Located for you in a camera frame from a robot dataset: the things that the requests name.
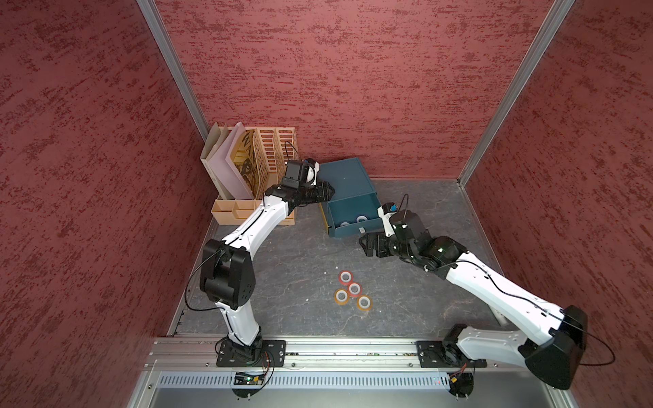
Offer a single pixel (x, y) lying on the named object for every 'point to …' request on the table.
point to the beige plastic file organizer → (281, 146)
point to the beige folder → (214, 141)
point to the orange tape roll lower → (364, 303)
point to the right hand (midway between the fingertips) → (370, 245)
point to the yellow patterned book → (250, 158)
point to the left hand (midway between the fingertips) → (327, 195)
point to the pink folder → (220, 164)
